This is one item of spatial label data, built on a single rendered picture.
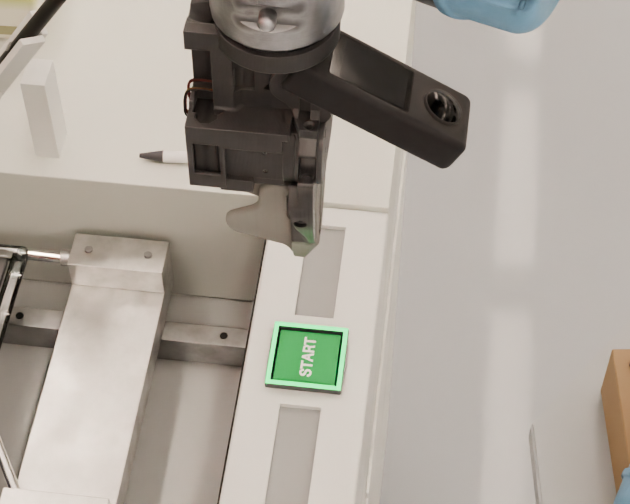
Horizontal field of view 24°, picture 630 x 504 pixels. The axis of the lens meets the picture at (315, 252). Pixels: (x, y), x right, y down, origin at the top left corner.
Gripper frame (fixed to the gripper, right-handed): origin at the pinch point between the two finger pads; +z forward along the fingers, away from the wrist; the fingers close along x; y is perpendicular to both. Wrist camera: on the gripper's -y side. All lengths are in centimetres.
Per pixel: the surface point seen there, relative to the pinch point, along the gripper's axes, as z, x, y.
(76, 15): 13.8, -34.0, 25.3
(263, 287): 14.1, -6.1, 4.5
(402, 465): 110, -48, -8
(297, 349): 13.7, -0.4, 1.1
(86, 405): 22.2, 1.1, 17.7
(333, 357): 13.6, 0.0, -1.6
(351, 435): 14.0, 6.2, -3.6
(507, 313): 110, -77, -22
